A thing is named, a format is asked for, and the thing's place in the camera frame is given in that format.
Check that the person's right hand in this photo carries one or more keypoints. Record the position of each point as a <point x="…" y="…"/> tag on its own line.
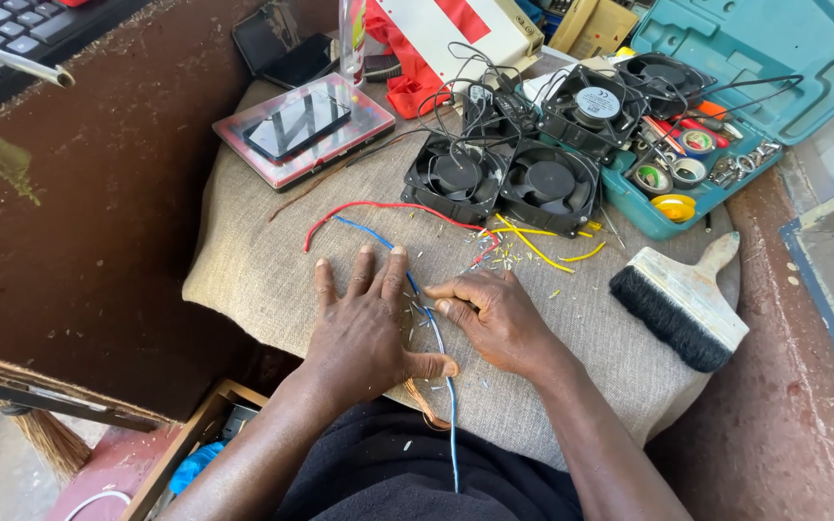
<point x="504" y="325"/>

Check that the person's left hand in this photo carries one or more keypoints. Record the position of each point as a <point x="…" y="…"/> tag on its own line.
<point x="359" y="340"/>

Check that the burlap cloth cushion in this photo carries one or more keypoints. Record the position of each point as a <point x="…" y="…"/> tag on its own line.
<point x="279" y="275"/>

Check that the person's black clothing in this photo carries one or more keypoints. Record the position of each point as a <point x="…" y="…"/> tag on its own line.
<point x="402" y="477"/>

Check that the black square cooling fan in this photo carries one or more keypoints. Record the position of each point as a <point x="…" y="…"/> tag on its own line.
<point x="551" y="184"/>
<point x="454" y="177"/>
<point x="667" y="79"/>

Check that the wide paint brush black bristles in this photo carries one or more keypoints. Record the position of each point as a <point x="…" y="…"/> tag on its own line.
<point x="685" y="304"/>

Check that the wooden crate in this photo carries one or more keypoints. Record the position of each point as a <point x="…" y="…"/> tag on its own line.
<point x="192" y="434"/>

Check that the yellow tape roll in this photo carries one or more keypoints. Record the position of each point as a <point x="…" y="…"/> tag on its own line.
<point x="674" y="208"/>

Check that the blue plastic bag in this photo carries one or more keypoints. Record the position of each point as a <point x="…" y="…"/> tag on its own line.
<point x="192" y="467"/>

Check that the red rimmed clear flat box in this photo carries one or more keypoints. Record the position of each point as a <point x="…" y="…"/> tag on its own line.
<point x="359" y="123"/>

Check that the black power adapter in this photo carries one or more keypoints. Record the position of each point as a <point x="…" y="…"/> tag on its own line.
<point x="496" y="108"/>

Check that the black smartphone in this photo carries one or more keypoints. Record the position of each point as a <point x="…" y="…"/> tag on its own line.
<point x="296" y="124"/>

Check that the black cooling fan white label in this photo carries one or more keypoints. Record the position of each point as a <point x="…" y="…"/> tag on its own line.
<point x="594" y="108"/>

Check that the grey tape roll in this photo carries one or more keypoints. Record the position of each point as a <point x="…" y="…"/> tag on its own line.
<point x="689" y="172"/>

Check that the red cloth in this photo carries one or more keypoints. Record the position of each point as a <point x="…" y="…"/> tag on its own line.
<point x="406" y="90"/>

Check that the blue rimmed tape roll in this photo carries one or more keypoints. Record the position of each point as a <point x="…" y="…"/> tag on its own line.
<point x="697" y="141"/>

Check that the heap of metal sockets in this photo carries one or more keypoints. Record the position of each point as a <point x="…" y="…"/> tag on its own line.
<point x="743" y="165"/>

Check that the clear plastic bottle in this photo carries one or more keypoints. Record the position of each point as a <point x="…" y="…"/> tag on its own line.
<point x="352" y="43"/>

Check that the white and red panel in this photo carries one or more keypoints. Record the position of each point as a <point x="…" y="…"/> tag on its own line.
<point x="431" y="32"/>

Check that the metal bar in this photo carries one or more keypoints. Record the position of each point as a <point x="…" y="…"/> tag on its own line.
<point x="55" y="401"/>

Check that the beige desk telephone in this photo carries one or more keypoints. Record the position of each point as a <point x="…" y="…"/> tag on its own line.
<point x="594" y="25"/>

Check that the black wallet case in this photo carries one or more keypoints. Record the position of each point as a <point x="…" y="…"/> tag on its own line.
<point x="272" y="36"/>

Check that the straw broom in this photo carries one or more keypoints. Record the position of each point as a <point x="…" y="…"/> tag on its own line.
<point x="48" y="438"/>

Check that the blue edged board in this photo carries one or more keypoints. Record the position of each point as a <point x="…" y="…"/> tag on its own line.
<point x="829" y="289"/>

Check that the teal plastic tool case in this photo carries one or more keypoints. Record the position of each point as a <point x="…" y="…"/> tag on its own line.
<point x="764" y="50"/>

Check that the metal tube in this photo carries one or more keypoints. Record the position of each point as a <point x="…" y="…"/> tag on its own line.
<point x="19" y="64"/>

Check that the black computer keyboard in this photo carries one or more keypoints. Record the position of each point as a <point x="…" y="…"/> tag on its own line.
<point x="11" y="36"/>

